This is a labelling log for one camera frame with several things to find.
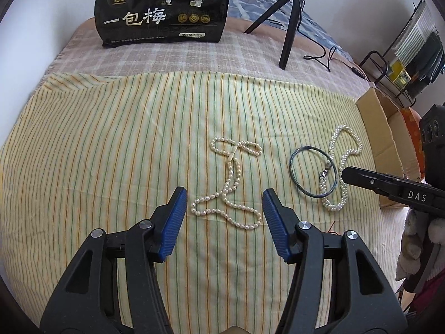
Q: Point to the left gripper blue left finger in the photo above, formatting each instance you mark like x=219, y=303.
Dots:
x=85, y=300

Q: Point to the dark hanging clothes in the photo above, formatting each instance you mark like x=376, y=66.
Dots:
x=426, y=66

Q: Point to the beige plaid blanket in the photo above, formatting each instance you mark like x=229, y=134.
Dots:
x=255, y=55

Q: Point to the orange cloth covered table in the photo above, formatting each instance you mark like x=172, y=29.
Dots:
x=412, y=120

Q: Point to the striped white towel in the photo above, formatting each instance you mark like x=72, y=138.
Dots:
x=415, y=34

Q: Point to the cardboard box tray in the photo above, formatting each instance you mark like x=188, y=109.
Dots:
x=389, y=138

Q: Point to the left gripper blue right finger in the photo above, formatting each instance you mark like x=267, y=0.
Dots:
x=361, y=300

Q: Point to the black snack bag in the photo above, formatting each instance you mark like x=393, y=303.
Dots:
x=125, y=22

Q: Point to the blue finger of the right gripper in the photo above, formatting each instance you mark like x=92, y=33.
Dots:
x=419, y=196

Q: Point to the yellow box on rack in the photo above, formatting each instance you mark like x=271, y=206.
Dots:
x=399, y=75

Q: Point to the yellow striped blanket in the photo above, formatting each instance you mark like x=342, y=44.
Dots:
x=97, y=152

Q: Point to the white fuzzy gloved hand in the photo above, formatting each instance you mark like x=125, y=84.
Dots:
x=408, y=261

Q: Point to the black clothes rack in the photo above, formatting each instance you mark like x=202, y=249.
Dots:
x=378, y=65

